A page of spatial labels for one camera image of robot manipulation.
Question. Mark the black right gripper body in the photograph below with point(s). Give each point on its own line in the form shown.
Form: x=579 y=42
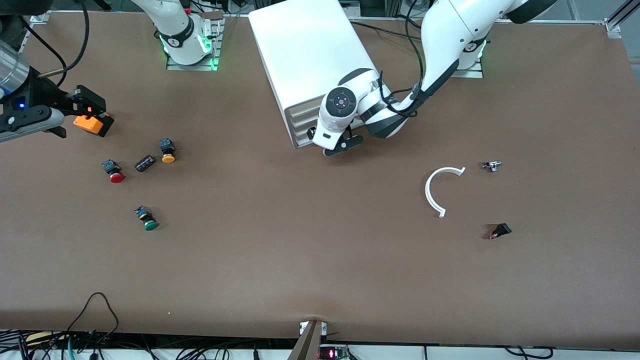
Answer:
x=41 y=95

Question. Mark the white plastic drawer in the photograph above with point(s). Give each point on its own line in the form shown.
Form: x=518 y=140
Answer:
x=304 y=141
x=305 y=109
x=305 y=120
x=304 y=131

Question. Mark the green push button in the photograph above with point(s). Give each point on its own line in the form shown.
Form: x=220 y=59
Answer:
x=150 y=224

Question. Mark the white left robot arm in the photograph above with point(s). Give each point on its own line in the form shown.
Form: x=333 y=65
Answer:
x=450 y=30

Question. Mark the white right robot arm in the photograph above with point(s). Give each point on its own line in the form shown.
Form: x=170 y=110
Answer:
x=175 y=30

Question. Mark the red push button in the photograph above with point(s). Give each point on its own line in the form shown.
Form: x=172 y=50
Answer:
x=116 y=176

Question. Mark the yellow push button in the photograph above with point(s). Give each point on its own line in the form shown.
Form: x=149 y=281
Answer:
x=168 y=156

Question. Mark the white drawer cabinet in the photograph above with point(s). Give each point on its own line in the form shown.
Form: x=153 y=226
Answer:
x=305 y=50

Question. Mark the orange and black block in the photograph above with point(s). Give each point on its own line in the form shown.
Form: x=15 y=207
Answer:
x=87 y=124

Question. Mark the black rectangular component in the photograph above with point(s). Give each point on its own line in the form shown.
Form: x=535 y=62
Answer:
x=145 y=163

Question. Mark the white curved plastic arc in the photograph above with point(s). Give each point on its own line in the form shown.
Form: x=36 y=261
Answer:
x=442 y=213

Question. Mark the table cover mat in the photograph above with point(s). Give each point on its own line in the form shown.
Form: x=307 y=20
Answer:
x=300 y=260

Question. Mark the small silver metal connector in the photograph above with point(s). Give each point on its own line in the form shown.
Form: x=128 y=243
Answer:
x=492 y=166

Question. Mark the device with red display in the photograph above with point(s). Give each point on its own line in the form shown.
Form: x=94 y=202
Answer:
x=332 y=353

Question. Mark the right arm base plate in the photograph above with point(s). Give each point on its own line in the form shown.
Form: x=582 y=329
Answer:
x=200 y=66

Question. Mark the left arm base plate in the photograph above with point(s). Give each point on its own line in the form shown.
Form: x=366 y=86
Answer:
x=470 y=74

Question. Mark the small black red switch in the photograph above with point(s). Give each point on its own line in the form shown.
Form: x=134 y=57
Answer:
x=501 y=230

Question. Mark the brown wooden post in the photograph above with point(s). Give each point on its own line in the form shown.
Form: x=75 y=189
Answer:
x=307 y=345

